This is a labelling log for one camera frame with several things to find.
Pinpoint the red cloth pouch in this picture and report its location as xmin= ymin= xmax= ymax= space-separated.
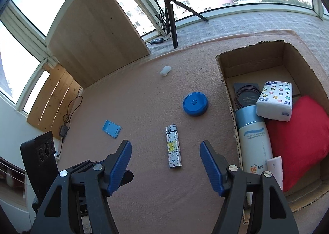
xmin=266 ymin=96 xmax=328 ymax=192

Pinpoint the white sunscreen bottle blue cap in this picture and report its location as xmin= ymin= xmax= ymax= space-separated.
xmin=235 ymin=105 xmax=275 ymax=206

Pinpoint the blue plastic phone stand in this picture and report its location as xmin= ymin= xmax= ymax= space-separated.
xmin=102 ymin=120 xmax=122 ymax=139

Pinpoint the patterned lighter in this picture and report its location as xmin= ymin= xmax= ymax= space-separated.
xmin=166 ymin=124 xmax=182 ymax=168

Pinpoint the patterned tissue pack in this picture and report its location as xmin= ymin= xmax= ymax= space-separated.
xmin=256 ymin=81 xmax=293 ymax=122

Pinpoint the dark grey card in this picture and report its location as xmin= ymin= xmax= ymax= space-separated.
xmin=234 ymin=82 xmax=261 ymax=109

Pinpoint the blue round tape measure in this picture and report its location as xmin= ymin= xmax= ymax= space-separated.
xmin=182 ymin=92 xmax=209 ymax=116

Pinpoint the pine slatted headboard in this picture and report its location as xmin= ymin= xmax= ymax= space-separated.
xmin=27 ymin=64 xmax=80 ymax=139

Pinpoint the cardboard box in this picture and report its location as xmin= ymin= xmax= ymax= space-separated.
xmin=216 ymin=40 xmax=328 ymax=216

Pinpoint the white small cap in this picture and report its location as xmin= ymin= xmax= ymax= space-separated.
xmin=160 ymin=66 xmax=172 ymax=76

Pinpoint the light wooden board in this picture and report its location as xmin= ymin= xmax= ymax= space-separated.
xmin=48 ymin=0 xmax=150 ymax=88

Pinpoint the checkered bed sheet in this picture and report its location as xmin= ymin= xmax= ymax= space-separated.
xmin=140 ymin=11 xmax=328 ymax=80

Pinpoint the black tripod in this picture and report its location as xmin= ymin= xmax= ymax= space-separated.
xmin=164 ymin=0 xmax=209 ymax=49

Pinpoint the white wall socket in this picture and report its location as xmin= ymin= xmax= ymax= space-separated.
xmin=55 ymin=151 xmax=60 ymax=161

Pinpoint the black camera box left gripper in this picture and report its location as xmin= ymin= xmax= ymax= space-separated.
xmin=20 ymin=131 xmax=59 ymax=203

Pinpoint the black power adapter with cable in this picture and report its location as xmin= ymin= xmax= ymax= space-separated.
xmin=58 ymin=95 xmax=83 ymax=155

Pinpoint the black inline cable controller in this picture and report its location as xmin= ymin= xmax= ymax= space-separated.
xmin=149 ymin=38 xmax=165 ymax=45

